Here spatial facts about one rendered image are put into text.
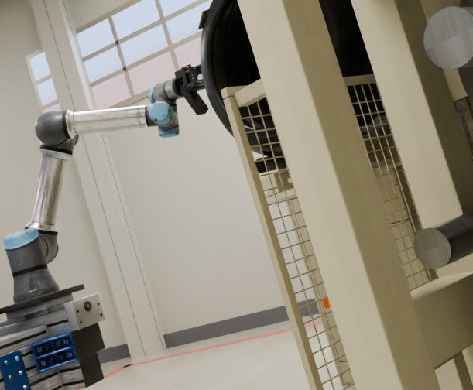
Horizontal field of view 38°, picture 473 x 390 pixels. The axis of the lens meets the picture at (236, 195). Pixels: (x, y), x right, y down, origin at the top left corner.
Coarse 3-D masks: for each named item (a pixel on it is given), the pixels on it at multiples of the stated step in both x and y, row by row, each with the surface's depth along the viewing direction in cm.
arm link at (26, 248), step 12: (36, 228) 232; (12, 240) 224; (24, 240) 225; (36, 240) 228; (12, 252) 224; (24, 252) 224; (36, 252) 226; (12, 264) 225; (24, 264) 224; (36, 264) 225
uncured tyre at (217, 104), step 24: (216, 0) 200; (336, 0) 174; (216, 24) 202; (240, 24) 219; (336, 24) 174; (216, 48) 216; (240, 48) 223; (336, 48) 174; (360, 48) 177; (216, 72) 208; (240, 72) 224; (360, 72) 178; (216, 96) 206; (360, 96) 182; (264, 120) 223; (360, 120) 191
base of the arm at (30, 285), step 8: (16, 272) 224; (24, 272) 223; (32, 272) 224; (40, 272) 225; (48, 272) 228; (16, 280) 224; (24, 280) 223; (32, 280) 223; (40, 280) 224; (48, 280) 226; (16, 288) 224; (24, 288) 222; (32, 288) 222; (40, 288) 222; (48, 288) 224; (56, 288) 227; (16, 296) 223; (24, 296) 221; (32, 296) 221
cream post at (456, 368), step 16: (384, 176) 215; (400, 176) 214; (384, 192) 216; (400, 192) 212; (400, 224) 214; (416, 224) 213; (400, 240) 215; (400, 256) 216; (432, 272) 212; (416, 288) 213; (448, 368) 210; (464, 368) 211; (448, 384) 211; (464, 384) 209
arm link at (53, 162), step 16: (64, 144) 241; (48, 160) 241; (64, 160) 243; (48, 176) 240; (48, 192) 240; (48, 208) 240; (32, 224) 239; (48, 224) 241; (48, 240) 239; (48, 256) 238
